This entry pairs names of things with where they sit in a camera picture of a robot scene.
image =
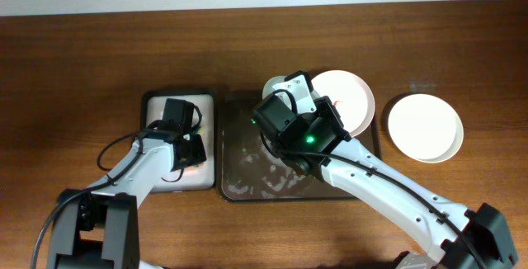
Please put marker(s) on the green yellow scrub sponge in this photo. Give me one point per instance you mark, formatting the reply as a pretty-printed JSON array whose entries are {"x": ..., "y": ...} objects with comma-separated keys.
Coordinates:
[{"x": 198, "y": 130}]

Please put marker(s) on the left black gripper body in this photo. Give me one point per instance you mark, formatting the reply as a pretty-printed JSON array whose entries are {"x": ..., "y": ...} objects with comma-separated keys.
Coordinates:
[{"x": 182, "y": 166}]

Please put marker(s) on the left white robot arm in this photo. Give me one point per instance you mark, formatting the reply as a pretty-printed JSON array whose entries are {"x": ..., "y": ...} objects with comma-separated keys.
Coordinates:
[{"x": 97, "y": 227}]

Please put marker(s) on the soapy water tray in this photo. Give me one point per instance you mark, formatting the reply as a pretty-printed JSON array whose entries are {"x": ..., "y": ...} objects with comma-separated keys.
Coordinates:
[{"x": 152, "y": 105}]

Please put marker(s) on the pink white plate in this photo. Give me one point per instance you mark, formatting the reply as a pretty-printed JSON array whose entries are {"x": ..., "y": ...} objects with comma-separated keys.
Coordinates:
[{"x": 350, "y": 95}]

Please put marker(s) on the cream white plate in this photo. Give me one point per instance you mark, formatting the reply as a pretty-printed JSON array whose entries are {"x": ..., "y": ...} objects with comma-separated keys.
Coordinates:
[{"x": 425, "y": 128}]

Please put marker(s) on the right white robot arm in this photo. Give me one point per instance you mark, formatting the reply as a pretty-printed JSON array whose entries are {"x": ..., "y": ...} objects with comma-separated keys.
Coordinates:
[{"x": 316, "y": 143}]

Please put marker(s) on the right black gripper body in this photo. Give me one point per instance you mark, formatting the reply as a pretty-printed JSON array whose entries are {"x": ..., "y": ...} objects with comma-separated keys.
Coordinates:
[{"x": 311, "y": 117}]

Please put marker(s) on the brown serving tray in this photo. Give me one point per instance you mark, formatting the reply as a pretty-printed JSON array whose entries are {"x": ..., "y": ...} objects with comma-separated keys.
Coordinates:
[{"x": 246, "y": 171}]

